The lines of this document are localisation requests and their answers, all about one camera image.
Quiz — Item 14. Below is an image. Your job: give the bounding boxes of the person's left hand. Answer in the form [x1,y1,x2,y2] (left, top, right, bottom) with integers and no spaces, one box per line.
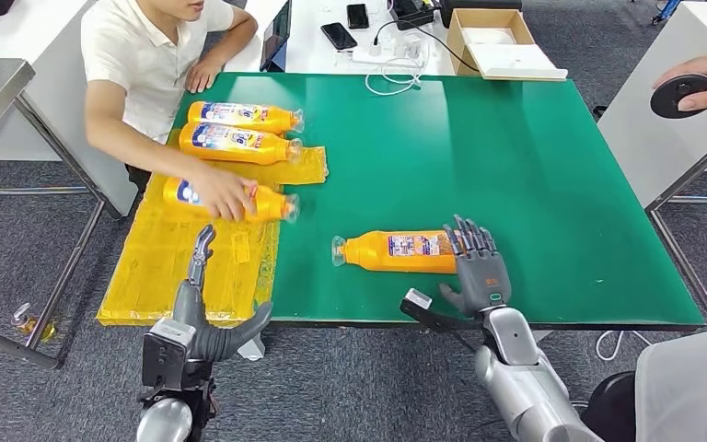
[183,55,224,94]

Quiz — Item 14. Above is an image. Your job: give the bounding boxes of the person's right hand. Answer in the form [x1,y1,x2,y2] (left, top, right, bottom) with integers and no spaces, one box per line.
[191,168,261,222]

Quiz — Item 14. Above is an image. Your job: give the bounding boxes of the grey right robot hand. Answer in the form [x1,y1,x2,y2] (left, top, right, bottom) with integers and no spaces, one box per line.
[438,215,512,319]

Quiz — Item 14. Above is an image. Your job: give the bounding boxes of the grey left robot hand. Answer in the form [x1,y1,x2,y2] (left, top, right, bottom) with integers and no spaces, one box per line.
[172,224,274,362]

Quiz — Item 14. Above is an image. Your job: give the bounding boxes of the orange detergent bottle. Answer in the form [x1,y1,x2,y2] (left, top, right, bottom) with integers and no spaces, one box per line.
[178,122,304,167]
[187,100,306,135]
[330,228,461,275]
[162,177,300,224]

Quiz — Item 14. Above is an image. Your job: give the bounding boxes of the black round disc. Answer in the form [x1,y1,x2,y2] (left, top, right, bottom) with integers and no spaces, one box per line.
[649,73,707,120]

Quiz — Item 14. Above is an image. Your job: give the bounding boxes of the small bottle on floor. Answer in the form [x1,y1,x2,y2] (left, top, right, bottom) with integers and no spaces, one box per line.
[10,303,59,343]

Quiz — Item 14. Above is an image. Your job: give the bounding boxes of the yellow plastic sheet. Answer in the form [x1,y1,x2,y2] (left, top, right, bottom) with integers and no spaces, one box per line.
[97,129,330,328]

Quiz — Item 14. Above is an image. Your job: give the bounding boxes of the white table leg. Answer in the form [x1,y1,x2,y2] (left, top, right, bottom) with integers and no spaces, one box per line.
[238,331,266,362]

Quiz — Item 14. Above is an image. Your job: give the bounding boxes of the dark tablet on stand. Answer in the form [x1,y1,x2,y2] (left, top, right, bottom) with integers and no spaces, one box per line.
[259,0,294,73]

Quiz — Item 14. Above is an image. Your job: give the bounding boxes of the white desk with devices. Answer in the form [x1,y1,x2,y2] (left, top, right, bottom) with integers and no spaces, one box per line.
[224,0,457,76]

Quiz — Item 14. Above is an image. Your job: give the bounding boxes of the black smartphone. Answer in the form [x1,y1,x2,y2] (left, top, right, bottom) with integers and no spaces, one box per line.
[320,22,359,52]
[346,3,371,30]

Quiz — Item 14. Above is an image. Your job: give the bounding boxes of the white desk with side panel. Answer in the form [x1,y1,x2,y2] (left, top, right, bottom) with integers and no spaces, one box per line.
[0,0,140,217]

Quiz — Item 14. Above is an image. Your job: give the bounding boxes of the black round stool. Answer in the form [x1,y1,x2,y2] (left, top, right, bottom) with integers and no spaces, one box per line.
[582,370,638,442]

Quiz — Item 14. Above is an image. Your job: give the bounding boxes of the white power strip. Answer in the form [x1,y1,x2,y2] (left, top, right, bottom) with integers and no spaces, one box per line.
[351,38,426,66]

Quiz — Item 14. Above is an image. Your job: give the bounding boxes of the white flat box lid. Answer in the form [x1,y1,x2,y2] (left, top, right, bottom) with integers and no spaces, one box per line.
[467,43,569,81]

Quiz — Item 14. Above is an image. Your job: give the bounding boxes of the black charger device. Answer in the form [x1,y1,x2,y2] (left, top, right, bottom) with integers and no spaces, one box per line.
[388,0,437,31]

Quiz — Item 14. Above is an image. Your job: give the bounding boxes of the white item inside carton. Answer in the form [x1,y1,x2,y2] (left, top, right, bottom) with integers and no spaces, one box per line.
[461,27,516,47]

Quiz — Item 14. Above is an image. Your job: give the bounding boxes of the open cardboard box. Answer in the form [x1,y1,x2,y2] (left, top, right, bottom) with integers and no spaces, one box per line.
[446,8,569,82]

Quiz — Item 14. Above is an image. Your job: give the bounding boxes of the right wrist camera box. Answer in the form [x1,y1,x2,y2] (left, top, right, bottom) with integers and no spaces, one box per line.
[400,288,482,333]

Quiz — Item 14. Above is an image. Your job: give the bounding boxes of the white desk on metal frame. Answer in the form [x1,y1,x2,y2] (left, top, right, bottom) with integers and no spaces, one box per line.
[597,1,707,328]

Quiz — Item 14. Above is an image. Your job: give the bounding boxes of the white floor cable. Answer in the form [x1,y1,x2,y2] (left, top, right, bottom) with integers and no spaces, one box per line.
[595,331,654,363]

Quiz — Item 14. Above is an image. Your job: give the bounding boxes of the white charging cable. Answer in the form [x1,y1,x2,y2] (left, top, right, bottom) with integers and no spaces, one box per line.
[364,36,432,98]

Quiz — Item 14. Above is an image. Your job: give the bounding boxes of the black power cable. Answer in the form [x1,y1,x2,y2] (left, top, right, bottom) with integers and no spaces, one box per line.
[373,19,481,75]

